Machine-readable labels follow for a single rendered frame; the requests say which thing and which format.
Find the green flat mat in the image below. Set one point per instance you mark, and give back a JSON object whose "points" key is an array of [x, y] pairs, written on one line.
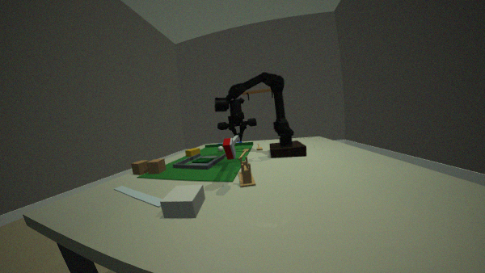
{"points": [[224, 171]]}

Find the brown block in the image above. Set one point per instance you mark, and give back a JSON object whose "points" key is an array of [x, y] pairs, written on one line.
{"points": [[140, 167], [156, 166]]}

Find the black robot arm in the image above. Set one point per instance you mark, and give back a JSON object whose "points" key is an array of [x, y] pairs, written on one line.
{"points": [[276, 83]]}

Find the pale grey flat bar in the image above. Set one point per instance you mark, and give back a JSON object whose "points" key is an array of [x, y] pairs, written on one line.
{"points": [[140, 196]]}

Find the yellow block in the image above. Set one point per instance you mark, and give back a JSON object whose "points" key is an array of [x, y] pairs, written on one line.
{"points": [[191, 152]]}

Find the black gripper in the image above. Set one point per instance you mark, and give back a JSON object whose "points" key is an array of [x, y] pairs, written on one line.
{"points": [[242, 125]]}

